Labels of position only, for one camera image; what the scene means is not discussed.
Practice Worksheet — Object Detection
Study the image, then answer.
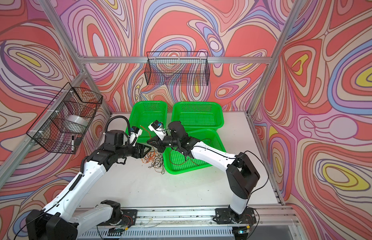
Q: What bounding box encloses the black marker pen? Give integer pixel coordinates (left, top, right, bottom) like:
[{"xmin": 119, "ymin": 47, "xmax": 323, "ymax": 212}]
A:
[{"xmin": 71, "ymin": 135, "xmax": 75, "ymax": 153}]

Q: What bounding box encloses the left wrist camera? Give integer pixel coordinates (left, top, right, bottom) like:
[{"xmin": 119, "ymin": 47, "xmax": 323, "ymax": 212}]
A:
[{"xmin": 129, "ymin": 126, "xmax": 142, "ymax": 147}]

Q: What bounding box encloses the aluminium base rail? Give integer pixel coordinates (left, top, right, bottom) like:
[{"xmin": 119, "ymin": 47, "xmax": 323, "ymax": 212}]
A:
[{"xmin": 53, "ymin": 205, "xmax": 298, "ymax": 233}]

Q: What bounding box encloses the orange cable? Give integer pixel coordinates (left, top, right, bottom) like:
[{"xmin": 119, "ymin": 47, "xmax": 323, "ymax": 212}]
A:
[{"xmin": 140, "ymin": 124, "xmax": 164, "ymax": 169}]

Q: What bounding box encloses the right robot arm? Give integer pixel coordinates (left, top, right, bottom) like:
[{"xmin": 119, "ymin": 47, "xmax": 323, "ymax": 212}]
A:
[{"xmin": 147, "ymin": 121, "xmax": 261, "ymax": 224}]

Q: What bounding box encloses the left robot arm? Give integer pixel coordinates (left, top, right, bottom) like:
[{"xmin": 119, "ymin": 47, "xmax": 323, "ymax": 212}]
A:
[{"xmin": 26, "ymin": 125, "xmax": 151, "ymax": 240}]

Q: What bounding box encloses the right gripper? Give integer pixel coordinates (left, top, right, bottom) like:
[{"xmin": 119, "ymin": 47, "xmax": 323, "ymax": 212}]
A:
[{"xmin": 147, "ymin": 131, "xmax": 181, "ymax": 153}]

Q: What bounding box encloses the left green basket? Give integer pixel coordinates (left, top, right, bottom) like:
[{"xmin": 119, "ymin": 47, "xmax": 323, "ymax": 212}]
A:
[{"xmin": 129, "ymin": 101, "xmax": 168, "ymax": 144}]

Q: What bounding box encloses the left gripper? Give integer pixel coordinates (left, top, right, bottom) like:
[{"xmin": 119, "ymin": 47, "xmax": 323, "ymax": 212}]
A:
[{"xmin": 115, "ymin": 140, "xmax": 152, "ymax": 160}]

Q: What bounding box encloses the rear right green basket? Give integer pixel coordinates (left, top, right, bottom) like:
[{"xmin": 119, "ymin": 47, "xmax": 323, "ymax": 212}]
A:
[{"xmin": 171, "ymin": 102, "xmax": 224, "ymax": 130}]

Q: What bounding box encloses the rear black wire basket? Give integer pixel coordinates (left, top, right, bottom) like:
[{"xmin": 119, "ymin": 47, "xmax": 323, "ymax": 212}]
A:
[{"xmin": 144, "ymin": 51, "xmax": 210, "ymax": 86}]

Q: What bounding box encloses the green basket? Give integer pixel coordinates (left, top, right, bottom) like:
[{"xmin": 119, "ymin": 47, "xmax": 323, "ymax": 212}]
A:
[
  {"xmin": 129, "ymin": 101, "xmax": 168, "ymax": 144},
  {"xmin": 171, "ymin": 102, "xmax": 224, "ymax": 130},
  {"xmin": 163, "ymin": 129, "xmax": 226, "ymax": 175}
]

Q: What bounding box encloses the black cable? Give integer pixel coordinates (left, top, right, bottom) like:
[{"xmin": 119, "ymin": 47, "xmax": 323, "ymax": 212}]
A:
[{"xmin": 143, "ymin": 149, "xmax": 166, "ymax": 175}]

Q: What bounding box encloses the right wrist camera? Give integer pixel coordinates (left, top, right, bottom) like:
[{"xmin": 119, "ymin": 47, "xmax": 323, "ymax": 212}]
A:
[{"xmin": 148, "ymin": 120, "xmax": 167, "ymax": 141}]

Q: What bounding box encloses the left black wire basket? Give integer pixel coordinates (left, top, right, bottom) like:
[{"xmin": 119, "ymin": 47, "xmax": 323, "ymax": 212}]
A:
[{"xmin": 27, "ymin": 83, "xmax": 103, "ymax": 154}]

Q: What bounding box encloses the black wire basket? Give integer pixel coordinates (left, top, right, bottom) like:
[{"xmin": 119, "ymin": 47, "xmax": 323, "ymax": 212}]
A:
[
  {"xmin": 27, "ymin": 83, "xmax": 103, "ymax": 154},
  {"xmin": 144, "ymin": 51, "xmax": 210, "ymax": 86}
]

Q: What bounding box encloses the front green basket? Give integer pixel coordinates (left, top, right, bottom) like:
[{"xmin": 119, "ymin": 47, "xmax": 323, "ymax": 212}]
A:
[{"xmin": 163, "ymin": 129, "xmax": 226, "ymax": 175}]

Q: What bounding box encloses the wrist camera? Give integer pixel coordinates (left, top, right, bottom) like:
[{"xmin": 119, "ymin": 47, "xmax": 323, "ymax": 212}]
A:
[
  {"xmin": 148, "ymin": 120, "xmax": 167, "ymax": 141},
  {"xmin": 129, "ymin": 126, "xmax": 142, "ymax": 147}
]

